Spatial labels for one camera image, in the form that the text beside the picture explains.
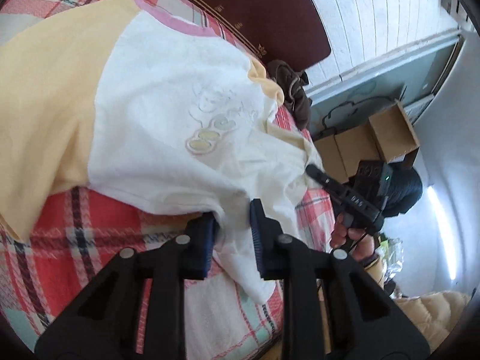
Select yellow white pink-collar shirt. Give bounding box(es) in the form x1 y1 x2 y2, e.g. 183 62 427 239
1 0 284 242

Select yellow right sleeve forearm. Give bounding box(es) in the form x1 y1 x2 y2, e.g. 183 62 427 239
394 291 471 352

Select person's right hand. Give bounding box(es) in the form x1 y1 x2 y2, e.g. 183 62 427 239
329 214 375 263

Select cream white garment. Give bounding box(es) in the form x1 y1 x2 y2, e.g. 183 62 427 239
216 123 322 304

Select cardboard box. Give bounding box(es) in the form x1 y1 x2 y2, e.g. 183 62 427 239
314 101 420 183

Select dark brown hooded jacket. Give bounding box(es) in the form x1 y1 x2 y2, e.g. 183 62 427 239
267 59 312 130

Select dark brown wooden headboard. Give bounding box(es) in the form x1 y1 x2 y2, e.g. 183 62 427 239
189 0 331 71

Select white door frame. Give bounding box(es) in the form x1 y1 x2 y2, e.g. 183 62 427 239
307 28 461 104

